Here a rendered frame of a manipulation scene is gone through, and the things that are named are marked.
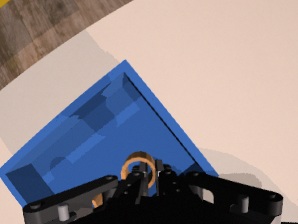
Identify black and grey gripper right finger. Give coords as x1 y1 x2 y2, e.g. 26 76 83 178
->
155 159 283 224

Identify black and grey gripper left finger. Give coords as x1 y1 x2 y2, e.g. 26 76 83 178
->
22 161 149 224

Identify bronze bushing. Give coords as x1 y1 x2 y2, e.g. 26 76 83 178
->
92 193 103 208
121 151 156 188

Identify blue crate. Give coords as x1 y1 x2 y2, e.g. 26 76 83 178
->
0 59 219 208

